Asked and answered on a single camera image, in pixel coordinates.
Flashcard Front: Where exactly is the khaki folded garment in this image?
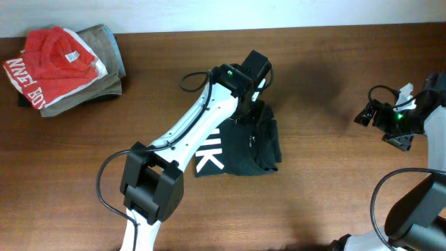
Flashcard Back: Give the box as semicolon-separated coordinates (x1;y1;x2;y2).
40;24;122;117

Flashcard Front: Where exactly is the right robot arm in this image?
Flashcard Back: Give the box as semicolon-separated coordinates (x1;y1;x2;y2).
328;72;445;251

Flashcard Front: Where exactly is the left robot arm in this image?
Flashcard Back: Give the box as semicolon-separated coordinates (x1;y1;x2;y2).
119;61;274;250

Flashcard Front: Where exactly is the light blue folded garment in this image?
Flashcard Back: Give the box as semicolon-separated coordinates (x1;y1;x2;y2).
104;26;126;79

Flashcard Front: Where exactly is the red folded t-shirt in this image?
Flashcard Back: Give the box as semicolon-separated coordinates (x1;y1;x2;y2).
3;26;98;109

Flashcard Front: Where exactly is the dark green t-shirt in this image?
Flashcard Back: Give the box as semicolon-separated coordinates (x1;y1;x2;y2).
194;100;282;178

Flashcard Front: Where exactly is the black folded garment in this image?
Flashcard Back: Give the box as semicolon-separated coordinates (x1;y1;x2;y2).
17;93;119;107

